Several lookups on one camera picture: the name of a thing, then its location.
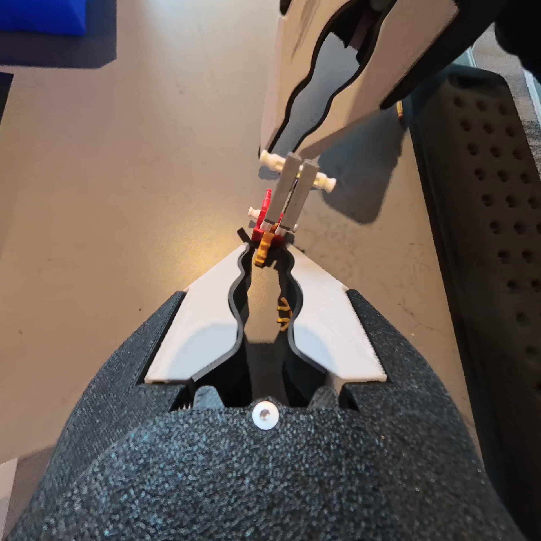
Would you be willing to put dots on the short red rod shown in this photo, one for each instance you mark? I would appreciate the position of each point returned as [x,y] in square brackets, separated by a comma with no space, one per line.
[266,203]

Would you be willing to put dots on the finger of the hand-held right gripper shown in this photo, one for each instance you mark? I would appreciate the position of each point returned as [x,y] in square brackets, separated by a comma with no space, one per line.
[296,63]
[401,55]

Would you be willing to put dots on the yellow fan connector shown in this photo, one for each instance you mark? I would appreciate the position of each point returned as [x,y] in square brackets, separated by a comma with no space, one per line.
[284,315]

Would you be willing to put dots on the blue plastic bin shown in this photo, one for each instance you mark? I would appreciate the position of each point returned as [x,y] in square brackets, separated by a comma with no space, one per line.
[38,17]

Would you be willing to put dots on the black perforated pad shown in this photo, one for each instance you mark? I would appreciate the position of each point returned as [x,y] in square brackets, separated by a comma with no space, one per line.
[486,253]

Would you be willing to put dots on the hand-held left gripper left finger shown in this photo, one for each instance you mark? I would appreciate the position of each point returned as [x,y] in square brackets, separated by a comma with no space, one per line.
[198,329]

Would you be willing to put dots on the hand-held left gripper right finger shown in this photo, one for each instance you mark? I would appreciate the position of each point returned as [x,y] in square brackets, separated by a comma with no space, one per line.
[338,329]

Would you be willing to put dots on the small toy building assembly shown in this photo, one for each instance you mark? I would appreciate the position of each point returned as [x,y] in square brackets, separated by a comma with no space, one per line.
[291,194]

